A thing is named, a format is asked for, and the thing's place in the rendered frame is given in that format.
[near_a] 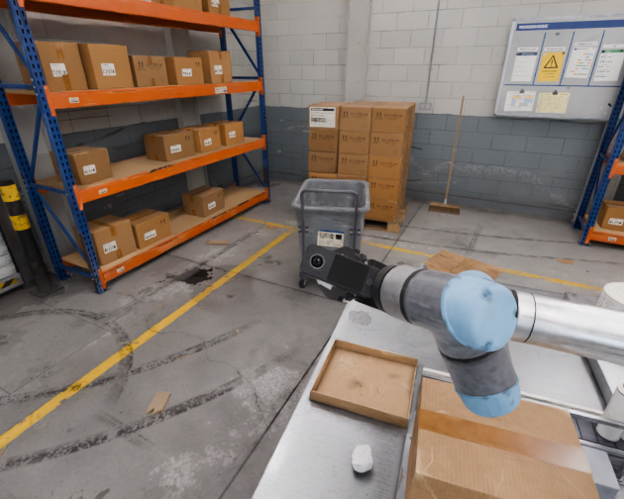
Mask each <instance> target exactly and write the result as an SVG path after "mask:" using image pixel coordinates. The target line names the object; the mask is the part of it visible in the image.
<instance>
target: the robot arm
mask: <svg viewBox="0 0 624 499"><path fill-rule="evenodd" d="M426 267H427V265H426V264H424V263H420V264H419V267H418V268H417V267H415V266H410V265H399V264H390V265H385V264H383V263H381V262H379V261H377V260H374V259H367V257H366V255H365V254H363V253H360V250H359V249H352V248H349V247H341V248H338V249H335V250H329V249H325V248H322V247H320V246H317V245H310V246H309V247H308V248H307V249H306V252H305V254H304V256H303V258H302V261H301V263H300V270H301V272H302V273H303V274H305V275H307V276H310V277H312V278H315V279H317V281H318V283H319V287H320V288H321V290H322V292H323V293H324V295H325V296H326V297H328V298H330V299H333V300H336V301H339V302H343V300H344V298H345V300H348V301H350V302H351V301H352V300H354V299H355V301H357V302H359V303H362V304H365V305H368V306H369V307H372V308H375V309H378V310H380V311H382V312H384V313H386V314H387V315H389V316H390V317H392V318H395V319H398V320H400V321H403V322H405V323H408V324H411V325H414V326H417V327H419V328H422V329H425V330H427V331H429V332H430V333H431V334H432V335H433V337H434V340H435V342H436V344H437V347H438V349H439V352H440V354H441V356H442V358H443V361H444V363H445V365H446V368H447V370H448V372H449V373H450V376H451V378H452V380H453V383H454V388H455V390H456V392H457V393H458V394H459V395H460V397H461V399H462V401H463V403H464V404H465V406H466V407H467V408H468V409H469V410H470V411H472V412H473V413H475V414H477V415H478V416H481V417H487V418H489V417H492V418H495V417H501V416H504V415H507V414H509V413H510V412H512V411H513V410H514V409H515V408H516V407H517V406H518V404H519V402H520V399H521V389H520V386H519V377H518V374H517V373H516V372H515V370H514V367H513V364H512V360H511V356H510V351H509V346H508V341H509V340H511V341H515V342H519V343H524V344H528V345H533V346H537V347H542V348H546V349H554V350H558V351H563V352H567V353H572V354H576V355H580V356H585V357H589V358H594V359H598V360H603V361H607V362H611V363H616V364H620V365H624V312H623V311H618V310H613V309H608V308H603V307H598V306H593V305H587V304H582V303H577V302H573V301H568V300H563V299H557V298H552V297H547V296H542V295H537V294H532V293H526V292H521V291H516V290H511V289H507V288H506V287H505V286H503V285H501V284H499V283H495V282H494V281H493V279H492V278H491V277H490V276H488V275H487V274H485V273H484V272H481V271H477V270H467V271H463V272H461V273H459V274H454V273H448V272H444V271H439V270H433V269H428V268H426Z"/></svg>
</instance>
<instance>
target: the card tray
mask: <svg viewBox="0 0 624 499"><path fill-rule="evenodd" d="M417 362H418V358H416V357H412V356H407V355H403V354H399V353H395V352H391V351H387V350H382V349H375V348H371V347H367V346H362V345H358V344H354V343H350V342H346V341H341V340H337V339H334V341H333V343H332V345H331V347H330V349H329V352H328V354H327V356H326V358H325V360H324V362H323V364H322V366H321V368H320V371H319V373H318V375H317V377H316V379H315V381H314V383H313V385H312V387H311V390H310V400H314V401H317V402H320V403H324V404H327V405H330V406H334V407H337V408H340V409H344V410H347V411H351V412H354V413H357V414H361V415H364V416H367V417H371V418H374V419H377V420H380V421H383V422H386V423H390V424H393V425H396V426H400V427H403V428H406V429H407V426H408V420H409V413H410V406H411V400H412V393H413V387H414V380H415V374H416V368H417Z"/></svg>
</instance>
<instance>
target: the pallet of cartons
mask: <svg viewBox="0 0 624 499"><path fill-rule="evenodd" d="M415 107H416V102H382V101H356V102H353V103H352V102H320V103H316V104H312V105H309V129H310V130H309V137H308V143H309V149H310V150H309V151H308V171H309V179H310V178H322V179H350V180H364V181H367V182H368V183H369V199H370V210H369V211H368V212H366V213H365V216H364V219H365V220H373V221H379V222H387V228H386V227H380V226H373V225H365V224H364V229H369V230H376V231H382V232H389V233H395V234H398V233H399V229H400V224H403V222H404V216H405V214H407V210H408V203H409V202H406V201H404V199H405V191H406V183H407V176H408V167H409V158H410V150H411V142H412V133H413V124H414V116H415Z"/></svg>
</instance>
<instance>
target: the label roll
mask: <svg viewBox="0 0 624 499"><path fill-rule="evenodd" d="M596 306H598V307H603V308H608V309H613V310H618V311H623V312H624V282H611V283H607V284H606V285H605V286H604V288H603V290H602V293H601V295H600V297H599V300H598V302H597V305H596Z"/></svg>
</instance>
